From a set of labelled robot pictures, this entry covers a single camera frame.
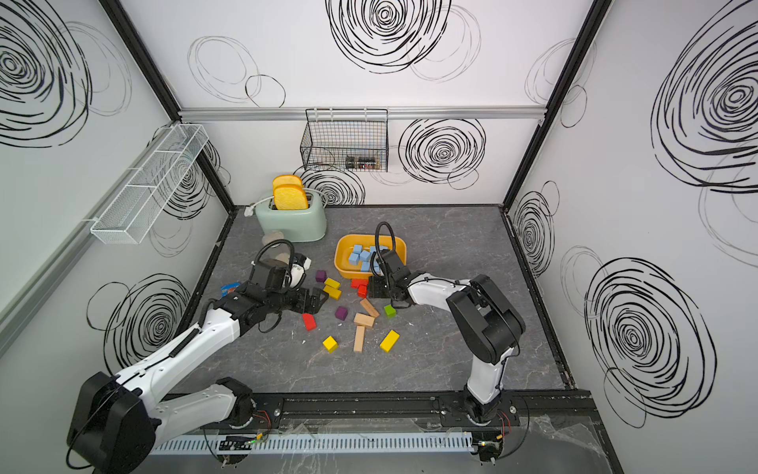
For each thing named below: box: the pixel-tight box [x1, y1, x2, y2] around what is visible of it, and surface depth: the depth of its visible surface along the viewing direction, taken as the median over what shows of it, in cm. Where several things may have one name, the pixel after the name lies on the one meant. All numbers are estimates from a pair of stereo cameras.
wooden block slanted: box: [360, 298, 380, 318], surface depth 93 cm
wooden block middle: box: [353, 312, 376, 327], surface depth 89 cm
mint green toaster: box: [255, 190, 327, 243], surface depth 103 cm
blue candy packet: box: [221, 282, 241, 298], surface depth 98 cm
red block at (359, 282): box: [351, 278, 369, 292], surface depth 100 cm
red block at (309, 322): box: [301, 313, 318, 332], surface depth 91 cm
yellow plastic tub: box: [333, 234, 408, 280], surface depth 104 cm
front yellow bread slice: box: [274, 183, 308, 211], surface depth 98 cm
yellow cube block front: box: [322, 335, 339, 354], surface depth 84 cm
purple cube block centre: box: [334, 306, 349, 321], surface depth 92 cm
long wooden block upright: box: [353, 324, 366, 353], surface depth 87 cm
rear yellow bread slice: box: [271, 174, 304, 197], surface depth 101 cm
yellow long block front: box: [379, 329, 401, 354], surface depth 86 cm
